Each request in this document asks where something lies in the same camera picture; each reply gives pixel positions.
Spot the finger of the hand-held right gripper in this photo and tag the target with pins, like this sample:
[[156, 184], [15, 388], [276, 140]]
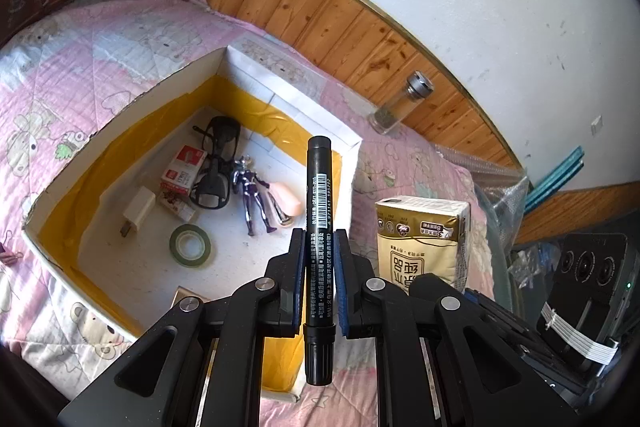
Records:
[[505, 322]]

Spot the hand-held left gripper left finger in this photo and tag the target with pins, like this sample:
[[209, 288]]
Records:
[[299, 277]]

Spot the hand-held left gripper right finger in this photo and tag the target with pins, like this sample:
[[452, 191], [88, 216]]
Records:
[[341, 282]]

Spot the black marker pen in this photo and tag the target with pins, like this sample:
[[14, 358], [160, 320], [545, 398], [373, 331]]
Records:
[[319, 207]]

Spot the peach pink plastic toy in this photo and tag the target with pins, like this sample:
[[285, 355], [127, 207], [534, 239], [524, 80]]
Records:
[[287, 202]]

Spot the yellow tissue pack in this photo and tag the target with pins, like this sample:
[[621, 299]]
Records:
[[420, 247]]

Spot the purple and silver toy figure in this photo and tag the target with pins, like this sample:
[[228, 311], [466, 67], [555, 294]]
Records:
[[250, 192]]

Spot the gold tin box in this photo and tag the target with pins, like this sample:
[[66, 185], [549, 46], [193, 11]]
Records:
[[182, 294]]

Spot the black sunglasses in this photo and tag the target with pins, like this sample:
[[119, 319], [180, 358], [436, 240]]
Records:
[[215, 187]]

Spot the green tape roll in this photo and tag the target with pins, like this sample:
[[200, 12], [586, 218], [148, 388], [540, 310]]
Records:
[[176, 252]]

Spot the red and white staples box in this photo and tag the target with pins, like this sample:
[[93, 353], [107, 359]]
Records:
[[185, 162]]

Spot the white charger plug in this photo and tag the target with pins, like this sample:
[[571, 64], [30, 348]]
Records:
[[140, 207]]

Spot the white cardboard box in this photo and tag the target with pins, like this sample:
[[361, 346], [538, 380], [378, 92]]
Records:
[[125, 267]]

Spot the teal metal bars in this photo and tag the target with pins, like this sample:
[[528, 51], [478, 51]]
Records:
[[555, 177]]

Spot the clear bubble wrap sheet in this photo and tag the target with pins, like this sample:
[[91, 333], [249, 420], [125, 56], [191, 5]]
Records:
[[490, 192]]

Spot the glass bottle with metal lid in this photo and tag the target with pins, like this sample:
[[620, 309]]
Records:
[[400, 107]]

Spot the pink printed quilt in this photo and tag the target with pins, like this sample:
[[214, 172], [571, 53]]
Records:
[[75, 82]]

